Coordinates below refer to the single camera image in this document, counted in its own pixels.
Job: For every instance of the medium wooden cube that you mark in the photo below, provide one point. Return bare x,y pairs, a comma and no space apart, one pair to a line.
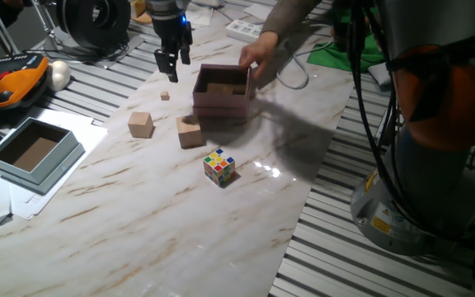
140,125

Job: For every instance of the marble pattern table mat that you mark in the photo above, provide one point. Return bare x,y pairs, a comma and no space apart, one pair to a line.
138,214

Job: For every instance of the pink gift box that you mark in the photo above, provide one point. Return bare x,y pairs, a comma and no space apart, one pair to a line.
221,106

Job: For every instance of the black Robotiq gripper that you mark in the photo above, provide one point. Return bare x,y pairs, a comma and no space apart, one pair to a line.
169,33

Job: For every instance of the blue-grey gift box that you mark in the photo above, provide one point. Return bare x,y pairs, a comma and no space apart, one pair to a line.
35,154

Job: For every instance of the black filament spool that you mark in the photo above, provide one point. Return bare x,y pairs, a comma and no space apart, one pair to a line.
85,20

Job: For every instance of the orange black teach pendant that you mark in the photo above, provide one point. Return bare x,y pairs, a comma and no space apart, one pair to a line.
15,80

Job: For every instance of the white paper sheets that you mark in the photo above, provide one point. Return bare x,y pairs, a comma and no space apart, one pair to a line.
85,132

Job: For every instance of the tiny wooden cube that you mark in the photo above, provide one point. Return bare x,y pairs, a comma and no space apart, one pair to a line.
165,96

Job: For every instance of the person right hand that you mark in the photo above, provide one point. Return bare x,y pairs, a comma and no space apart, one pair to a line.
260,51

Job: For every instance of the yellow wooden block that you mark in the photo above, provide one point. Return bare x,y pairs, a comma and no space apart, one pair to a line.
140,8

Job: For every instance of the white cloth piece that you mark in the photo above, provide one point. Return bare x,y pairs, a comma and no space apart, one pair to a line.
378,75

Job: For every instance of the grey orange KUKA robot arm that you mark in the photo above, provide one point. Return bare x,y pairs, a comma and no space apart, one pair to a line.
439,103

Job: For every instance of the colourful puzzle cube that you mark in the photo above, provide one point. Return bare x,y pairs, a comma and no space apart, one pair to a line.
219,168

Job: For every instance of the white power strip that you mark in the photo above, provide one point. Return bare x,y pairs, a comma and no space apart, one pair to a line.
243,31

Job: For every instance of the right forearm brown sleeve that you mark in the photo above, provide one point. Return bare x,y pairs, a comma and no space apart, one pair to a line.
291,16

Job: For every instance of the large wooden cube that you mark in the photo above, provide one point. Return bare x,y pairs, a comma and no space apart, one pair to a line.
190,134

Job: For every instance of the green cloth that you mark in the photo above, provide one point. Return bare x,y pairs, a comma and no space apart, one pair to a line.
336,55

